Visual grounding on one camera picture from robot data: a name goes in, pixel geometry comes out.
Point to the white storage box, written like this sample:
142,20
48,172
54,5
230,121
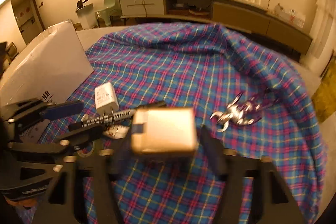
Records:
51,67

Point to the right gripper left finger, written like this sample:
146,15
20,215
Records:
64,200

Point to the green plastic chair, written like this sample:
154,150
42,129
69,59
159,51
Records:
111,9

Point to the plaid tablecloth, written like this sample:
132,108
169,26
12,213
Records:
205,66

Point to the clear tape roll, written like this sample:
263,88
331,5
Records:
87,151

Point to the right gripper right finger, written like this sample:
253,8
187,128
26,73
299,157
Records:
272,200

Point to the white box on cabinet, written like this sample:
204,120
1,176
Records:
291,16

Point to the white cream tube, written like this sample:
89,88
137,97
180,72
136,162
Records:
112,129

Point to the long tv cabinet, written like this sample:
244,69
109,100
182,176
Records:
236,14

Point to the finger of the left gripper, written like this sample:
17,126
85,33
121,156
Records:
82,136
54,112

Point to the white power adapter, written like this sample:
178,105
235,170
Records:
105,99

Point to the black marker pen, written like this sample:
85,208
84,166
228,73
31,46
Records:
115,117

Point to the silver key carabiner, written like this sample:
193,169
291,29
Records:
244,113

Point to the gold tin box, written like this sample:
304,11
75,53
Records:
164,132

